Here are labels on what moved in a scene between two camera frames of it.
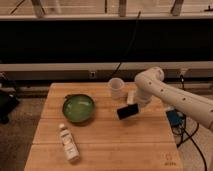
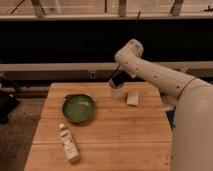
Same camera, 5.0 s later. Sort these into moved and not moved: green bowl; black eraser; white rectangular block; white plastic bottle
Moved: black eraser
Not moved: white plastic bottle; white rectangular block; green bowl
